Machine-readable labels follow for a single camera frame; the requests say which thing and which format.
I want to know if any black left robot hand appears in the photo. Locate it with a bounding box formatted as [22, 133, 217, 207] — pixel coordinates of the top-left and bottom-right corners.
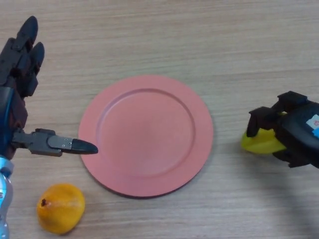
[0, 15, 99, 160]

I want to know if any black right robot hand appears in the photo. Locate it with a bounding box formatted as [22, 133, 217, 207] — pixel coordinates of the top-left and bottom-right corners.
[246, 91, 319, 170]

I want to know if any yellow starfruit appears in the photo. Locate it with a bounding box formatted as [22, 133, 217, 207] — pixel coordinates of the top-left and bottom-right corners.
[240, 112, 287, 156]

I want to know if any round pink plate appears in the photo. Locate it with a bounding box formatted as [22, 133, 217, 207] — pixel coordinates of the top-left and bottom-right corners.
[78, 75, 214, 199]

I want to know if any orange pear-shaped fruit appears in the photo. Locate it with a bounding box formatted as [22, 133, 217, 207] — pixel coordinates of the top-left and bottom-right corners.
[36, 183, 86, 236]

